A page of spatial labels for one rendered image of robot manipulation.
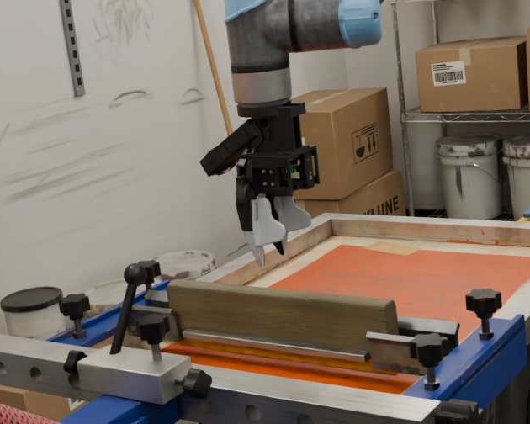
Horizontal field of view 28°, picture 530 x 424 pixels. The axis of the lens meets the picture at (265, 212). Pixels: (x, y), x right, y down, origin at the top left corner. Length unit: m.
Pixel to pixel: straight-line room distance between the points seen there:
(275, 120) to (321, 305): 0.25
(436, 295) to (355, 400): 0.57
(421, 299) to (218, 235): 3.05
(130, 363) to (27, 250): 2.64
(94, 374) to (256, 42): 0.44
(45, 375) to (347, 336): 0.39
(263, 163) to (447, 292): 0.47
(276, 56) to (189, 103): 3.17
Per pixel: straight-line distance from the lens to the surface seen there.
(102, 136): 4.08
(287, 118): 1.32
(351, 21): 1.30
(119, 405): 1.20
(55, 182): 3.91
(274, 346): 1.43
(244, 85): 1.33
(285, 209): 1.41
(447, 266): 1.81
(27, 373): 1.41
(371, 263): 1.86
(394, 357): 1.34
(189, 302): 1.51
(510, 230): 1.89
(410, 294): 1.69
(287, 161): 1.32
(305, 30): 1.31
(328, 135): 4.62
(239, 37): 1.32
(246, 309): 1.45
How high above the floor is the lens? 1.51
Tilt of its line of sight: 14 degrees down
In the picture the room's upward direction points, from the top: 7 degrees counter-clockwise
